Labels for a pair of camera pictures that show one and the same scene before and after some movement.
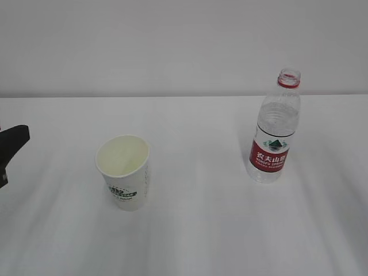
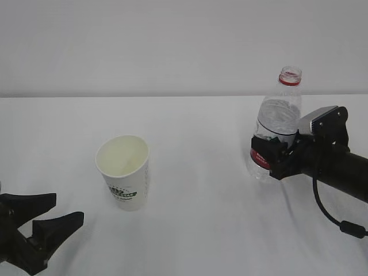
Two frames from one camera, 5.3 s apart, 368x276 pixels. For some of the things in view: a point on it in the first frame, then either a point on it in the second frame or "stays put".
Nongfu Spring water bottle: (277, 121) stays put
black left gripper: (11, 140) -> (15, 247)
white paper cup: (123, 160) stays put
